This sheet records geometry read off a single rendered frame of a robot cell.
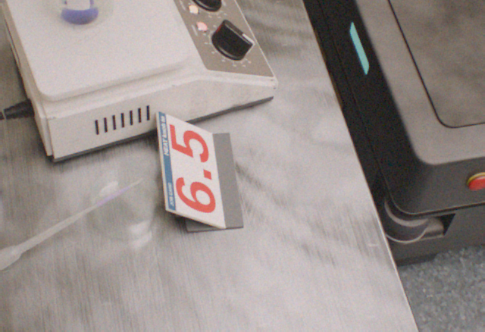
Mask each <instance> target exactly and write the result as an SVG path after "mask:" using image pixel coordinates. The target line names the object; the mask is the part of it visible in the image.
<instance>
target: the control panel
mask: <svg viewBox="0 0 485 332"><path fill-rule="evenodd" d="M174 2H175V4H176V6H177V9H178V11H179V12H180V15H181V17H182V18H183V22H184V23H185V25H186V28H187V29H188V31H189V34H190V36H191V38H192V40H193V42H194V44H195V46H196V48H197V50H198V52H199V57H200V58H201V60H202V63H203V64H204V66H205V68H206V70H214V71H221V72H228V73H235V74H248V75H255V76H263V77H274V75H273V73H272V71H271V69H270V67H269V65H268V63H267V62H266V60H265V58H264V56H263V54H262V52H261V49H260V48H259V47H258V44H257V42H256V41H255V38H254V36H253V35H252V32H251V30H250V29H249V27H248V25H247V23H246V21H245V19H244V17H243V15H242V13H241V12H240V10H239V8H238V6H237V4H236V2H235V0H221V7H220V9H219V10H218V11H206V10H205V9H203V8H200V7H199V6H198V5H197V4H196V3H195V2H194V1H193V0H174ZM191 5H194V6H196V7H197V9H198V11H197V12H196V13H195V12H194V11H192V10H191V9H190V6H191ZM222 20H229V21H230V22H231V23H232V24H234V25H235V26H236V27H238V28H239V29H240V30H242V31H243V32H244V33H245V34H246V35H247V36H249V37H250V38H251V39H252V40H253V41H254V45H253V47H252V48H251V50H250V51H249V53H248V54H247V55H245V57H244V58H243V59H242V60H239V61H234V60H231V59H229V58H226V57H225V56H223V55H222V54H221V53H220V52H219V51H218V50H217V49H216V48H215V47H214V46H213V44H212V41H211V36H212V34H213V33H214V32H215V30H216V29H217V28H218V26H219V25H220V23H221V22H222ZM198 23H203V24H204V25H205V26H206V29H205V30H202V29H200V28H199V27H198Z"/></svg>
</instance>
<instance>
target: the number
mask: <svg viewBox="0 0 485 332"><path fill-rule="evenodd" d="M167 128H168V135H169V142H170V149H171V162H172V169H173V176H174V189H175V196H176V204H177V208H178V209H181V210H184V211H187V212H190V213H193V214H195V215H199V216H202V217H204V218H207V219H210V220H213V221H216V222H218V223H219V217H218V211H217V201H216V195H215V189H214V179H213V173H212V167H211V157H210V152H209V146H208V135H207V133H204V132H202V131H200V130H197V129H195V128H192V127H189V126H187V125H185V124H182V123H180V122H178V121H175V120H173V119H170V118H169V117H167Z"/></svg>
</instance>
